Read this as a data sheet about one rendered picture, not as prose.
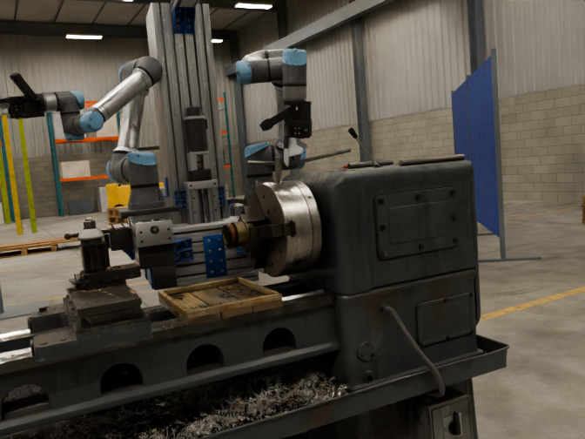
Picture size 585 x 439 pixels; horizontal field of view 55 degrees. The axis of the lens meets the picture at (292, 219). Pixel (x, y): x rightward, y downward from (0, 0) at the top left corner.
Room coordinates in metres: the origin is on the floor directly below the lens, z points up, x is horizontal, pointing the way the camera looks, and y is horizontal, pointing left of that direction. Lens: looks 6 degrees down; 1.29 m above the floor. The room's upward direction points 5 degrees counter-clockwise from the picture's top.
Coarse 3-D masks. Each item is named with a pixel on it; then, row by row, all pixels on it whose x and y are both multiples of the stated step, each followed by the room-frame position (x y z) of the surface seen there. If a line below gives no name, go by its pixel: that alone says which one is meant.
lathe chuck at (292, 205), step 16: (256, 192) 1.90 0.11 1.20; (272, 192) 1.78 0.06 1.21; (288, 192) 1.78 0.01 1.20; (272, 208) 1.79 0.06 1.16; (288, 208) 1.73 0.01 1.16; (304, 208) 1.75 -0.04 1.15; (304, 224) 1.73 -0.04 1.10; (272, 240) 1.81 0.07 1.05; (288, 240) 1.71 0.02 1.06; (304, 240) 1.73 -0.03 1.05; (272, 256) 1.82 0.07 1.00; (288, 256) 1.72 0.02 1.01; (304, 256) 1.75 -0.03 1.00; (272, 272) 1.83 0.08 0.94; (288, 272) 1.79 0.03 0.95
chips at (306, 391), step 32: (224, 384) 1.80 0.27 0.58; (256, 384) 1.79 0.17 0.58; (288, 384) 1.81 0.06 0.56; (320, 384) 1.72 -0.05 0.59; (96, 416) 1.63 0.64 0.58; (128, 416) 1.67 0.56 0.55; (160, 416) 1.68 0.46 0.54; (192, 416) 1.57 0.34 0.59; (224, 416) 1.59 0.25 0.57; (256, 416) 1.53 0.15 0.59
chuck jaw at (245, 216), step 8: (248, 200) 1.88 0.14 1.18; (256, 200) 1.89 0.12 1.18; (248, 208) 1.86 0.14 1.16; (256, 208) 1.87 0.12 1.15; (240, 216) 1.83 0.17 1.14; (248, 216) 1.84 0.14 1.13; (256, 216) 1.85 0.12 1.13; (264, 216) 1.86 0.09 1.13; (256, 224) 1.85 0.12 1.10; (264, 224) 1.88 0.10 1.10
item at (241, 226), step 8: (232, 224) 1.80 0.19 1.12; (240, 224) 1.78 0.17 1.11; (248, 224) 1.81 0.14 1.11; (224, 232) 1.81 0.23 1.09; (232, 232) 1.76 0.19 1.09; (240, 232) 1.76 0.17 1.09; (248, 232) 1.77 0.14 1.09; (224, 240) 1.80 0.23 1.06; (232, 240) 1.76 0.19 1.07; (240, 240) 1.77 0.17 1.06; (248, 240) 1.77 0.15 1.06
